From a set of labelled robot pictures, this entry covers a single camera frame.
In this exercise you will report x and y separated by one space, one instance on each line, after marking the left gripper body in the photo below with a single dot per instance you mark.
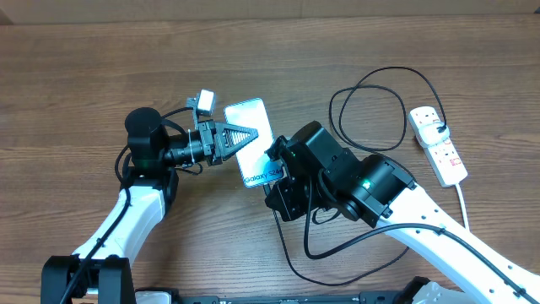
207 133

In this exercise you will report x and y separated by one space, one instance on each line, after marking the white power strip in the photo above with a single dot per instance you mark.
443 157

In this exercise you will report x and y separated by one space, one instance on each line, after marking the Samsung Galaxy smartphone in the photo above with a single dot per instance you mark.
255 166

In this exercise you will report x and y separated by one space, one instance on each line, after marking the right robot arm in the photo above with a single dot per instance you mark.
320 173

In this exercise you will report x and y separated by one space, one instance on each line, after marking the white charger plug adapter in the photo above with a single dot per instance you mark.
432 134

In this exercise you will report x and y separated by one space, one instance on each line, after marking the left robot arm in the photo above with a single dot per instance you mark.
147 168

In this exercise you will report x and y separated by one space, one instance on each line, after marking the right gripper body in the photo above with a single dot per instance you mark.
292 192

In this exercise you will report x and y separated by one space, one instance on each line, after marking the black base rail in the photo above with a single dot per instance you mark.
418 291

